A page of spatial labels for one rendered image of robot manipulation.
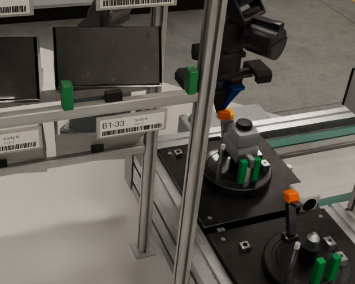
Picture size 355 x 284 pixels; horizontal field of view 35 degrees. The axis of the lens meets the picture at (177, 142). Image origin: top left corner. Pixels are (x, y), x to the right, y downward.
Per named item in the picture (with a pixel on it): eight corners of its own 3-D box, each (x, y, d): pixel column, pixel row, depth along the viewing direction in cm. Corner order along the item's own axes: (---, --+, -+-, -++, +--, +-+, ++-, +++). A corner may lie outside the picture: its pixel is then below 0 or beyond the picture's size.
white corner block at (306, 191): (284, 199, 109) (288, 183, 107) (304, 195, 111) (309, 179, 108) (297, 215, 106) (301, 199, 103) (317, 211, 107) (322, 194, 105)
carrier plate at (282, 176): (156, 157, 117) (157, 149, 116) (257, 140, 125) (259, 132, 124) (203, 236, 99) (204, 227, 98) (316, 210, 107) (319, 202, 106)
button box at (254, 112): (176, 135, 133) (178, 113, 129) (254, 123, 140) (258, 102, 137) (187, 152, 128) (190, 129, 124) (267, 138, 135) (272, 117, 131)
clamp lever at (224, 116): (218, 147, 114) (217, 110, 112) (227, 145, 114) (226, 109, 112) (226, 151, 110) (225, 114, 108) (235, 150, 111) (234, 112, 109)
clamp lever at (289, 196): (282, 233, 95) (282, 190, 93) (292, 230, 95) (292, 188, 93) (294, 240, 91) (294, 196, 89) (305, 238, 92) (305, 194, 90)
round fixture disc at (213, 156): (189, 159, 114) (189, 151, 113) (249, 149, 119) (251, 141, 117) (217, 204, 103) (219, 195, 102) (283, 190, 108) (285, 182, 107)
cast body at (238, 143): (221, 145, 109) (226, 114, 105) (241, 141, 111) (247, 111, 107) (240, 170, 103) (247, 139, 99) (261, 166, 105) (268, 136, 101)
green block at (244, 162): (235, 180, 106) (239, 159, 103) (241, 179, 107) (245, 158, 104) (238, 184, 105) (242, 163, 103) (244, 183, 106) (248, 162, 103)
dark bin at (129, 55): (53, 75, 94) (51, 30, 92) (131, 72, 97) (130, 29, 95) (54, 90, 67) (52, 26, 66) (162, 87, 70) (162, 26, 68)
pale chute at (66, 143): (56, 163, 107) (54, 139, 107) (124, 159, 109) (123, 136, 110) (54, 136, 80) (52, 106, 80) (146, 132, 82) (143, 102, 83)
